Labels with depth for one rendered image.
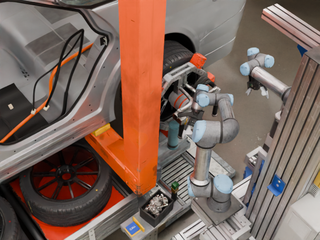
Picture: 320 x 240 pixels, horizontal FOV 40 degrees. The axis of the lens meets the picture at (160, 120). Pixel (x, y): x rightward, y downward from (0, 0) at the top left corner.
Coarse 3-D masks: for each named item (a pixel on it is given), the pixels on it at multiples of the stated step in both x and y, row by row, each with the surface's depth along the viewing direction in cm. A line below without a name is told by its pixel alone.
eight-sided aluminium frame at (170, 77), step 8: (184, 64) 307; (192, 64) 308; (176, 72) 304; (184, 72) 302; (200, 72) 317; (168, 80) 297; (192, 96) 342; (168, 120) 338; (160, 128) 327; (168, 128) 334
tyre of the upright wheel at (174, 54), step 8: (168, 40) 319; (168, 48) 310; (176, 48) 312; (184, 48) 319; (168, 56) 303; (176, 56) 304; (184, 56) 306; (192, 56) 313; (168, 64) 299; (176, 64) 305; (120, 88) 315; (120, 96) 319; (160, 120) 338
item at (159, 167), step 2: (158, 162) 338; (158, 164) 336; (158, 166) 335; (160, 166) 336; (158, 168) 334; (160, 168) 335; (158, 170) 335; (160, 170) 337; (158, 172) 334; (160, 172) 338; (158, 174) 336; (160, 174) 339; (158, 176) 338; (160, 176) 341; (158, 178) 340; (160, 178) 346; (158, 180) 343; (156, 182) 342; (150, 190) 358; (146, 192) 355; (148, 192) 356; (150, 192) 356; (152, 192) 357; (144, 194) 355; (146, 194) 355; (148, 194) 355; (144, 196) 354; (146, 196) 354
